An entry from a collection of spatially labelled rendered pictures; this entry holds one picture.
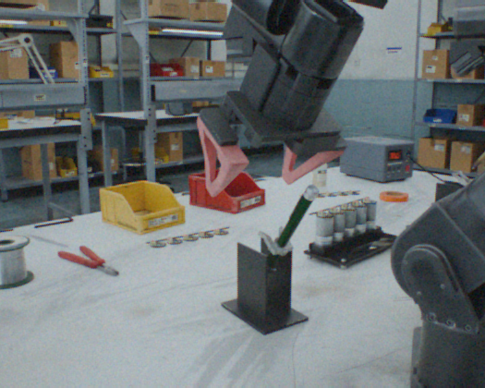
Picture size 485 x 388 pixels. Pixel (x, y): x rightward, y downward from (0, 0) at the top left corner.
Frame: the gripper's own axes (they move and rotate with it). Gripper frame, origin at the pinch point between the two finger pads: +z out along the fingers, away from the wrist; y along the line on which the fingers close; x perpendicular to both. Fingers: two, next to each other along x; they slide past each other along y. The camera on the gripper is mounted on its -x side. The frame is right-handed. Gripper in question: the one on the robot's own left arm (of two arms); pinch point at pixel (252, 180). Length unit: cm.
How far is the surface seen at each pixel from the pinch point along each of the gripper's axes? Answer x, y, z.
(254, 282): 7.8, 1.6, 6.8
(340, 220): 0.0, -20.0, 11.1
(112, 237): -18.8, 3.6, 30.5
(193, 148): -353, -265, 334
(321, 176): -27, -50, 33
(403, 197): -10, -54, 23
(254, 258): 6.3, 1.6, 4.6
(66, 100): -196, -49, 137
